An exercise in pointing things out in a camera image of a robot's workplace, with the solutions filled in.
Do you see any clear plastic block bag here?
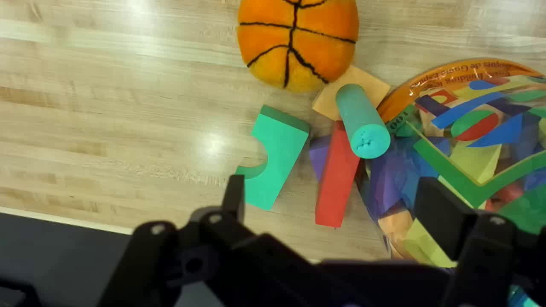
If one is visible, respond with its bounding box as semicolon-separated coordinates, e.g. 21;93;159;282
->
355;57;546;307

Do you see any green arch foam block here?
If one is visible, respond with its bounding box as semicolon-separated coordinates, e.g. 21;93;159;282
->
236;105;313;214

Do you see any red rectangular foam block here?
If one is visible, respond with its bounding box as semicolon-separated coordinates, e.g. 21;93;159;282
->
314;120;362;229

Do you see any purple foam block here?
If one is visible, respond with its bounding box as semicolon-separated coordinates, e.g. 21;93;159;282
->
308;136;333;185

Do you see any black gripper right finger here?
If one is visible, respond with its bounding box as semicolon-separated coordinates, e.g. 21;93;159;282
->
413;176;477;262

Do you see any orange plush pumpkin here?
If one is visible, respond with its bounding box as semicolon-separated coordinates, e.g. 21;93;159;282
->
236;0;362;93

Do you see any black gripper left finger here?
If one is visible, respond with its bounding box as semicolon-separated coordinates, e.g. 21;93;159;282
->
221;173;248;226

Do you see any teal cylinder foam block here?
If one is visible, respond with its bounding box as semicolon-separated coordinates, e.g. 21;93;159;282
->
335;84;393;161

